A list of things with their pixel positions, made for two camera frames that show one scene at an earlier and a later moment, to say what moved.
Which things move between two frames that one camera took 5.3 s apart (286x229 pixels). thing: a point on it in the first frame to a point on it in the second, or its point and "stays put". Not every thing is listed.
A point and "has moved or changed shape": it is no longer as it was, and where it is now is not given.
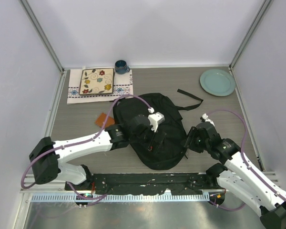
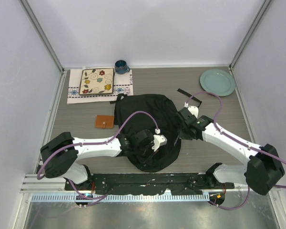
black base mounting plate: x=188 y=183 stays put
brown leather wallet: x=101 y=119 stays put
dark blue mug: x=121 y=67 stays put
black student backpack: x=165 y=148 has moved or changed shape
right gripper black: x=189 y=142 to x=184 y=136
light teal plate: x=217 y=82 stays put
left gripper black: x=157 y=146 to x=144 y=160
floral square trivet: x=97 y=81 stays put
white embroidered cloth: x=123 y=85 stays put
